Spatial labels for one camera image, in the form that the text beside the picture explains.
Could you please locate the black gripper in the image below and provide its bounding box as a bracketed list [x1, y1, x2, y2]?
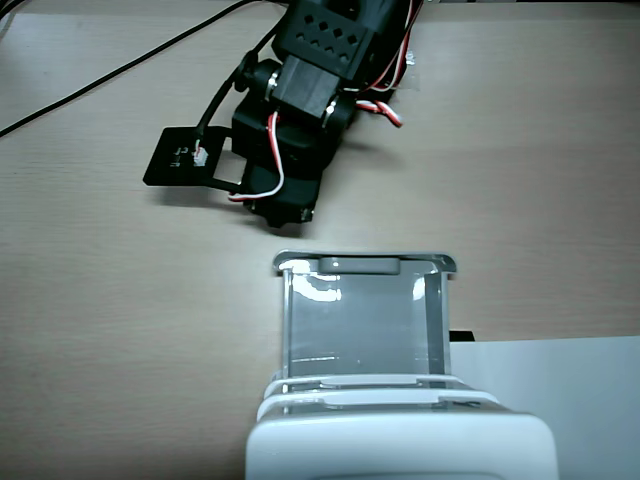
[231, 94, 357, 232]

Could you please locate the grey flat sheet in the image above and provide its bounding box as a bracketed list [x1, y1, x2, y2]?
[448, 335, 640, 480]

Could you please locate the red white gripper servo wire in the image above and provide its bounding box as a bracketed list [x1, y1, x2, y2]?
[227, 112, 287, 203]

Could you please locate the black wrist camera mount plate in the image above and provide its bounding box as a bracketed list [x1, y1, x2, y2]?
[142, 126, 247, 195]

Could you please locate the black camera cable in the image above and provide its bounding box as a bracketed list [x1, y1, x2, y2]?
[195, 30, 277, 151]

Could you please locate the clear drawer with grey handle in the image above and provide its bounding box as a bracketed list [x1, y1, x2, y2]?
[272, 249, 459, 392]

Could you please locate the red white arm wire bundle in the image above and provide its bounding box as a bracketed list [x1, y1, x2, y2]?
[343, 0, 427, 129]

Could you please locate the long black cable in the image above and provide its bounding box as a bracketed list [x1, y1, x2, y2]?
[0, 0, 251, 139]

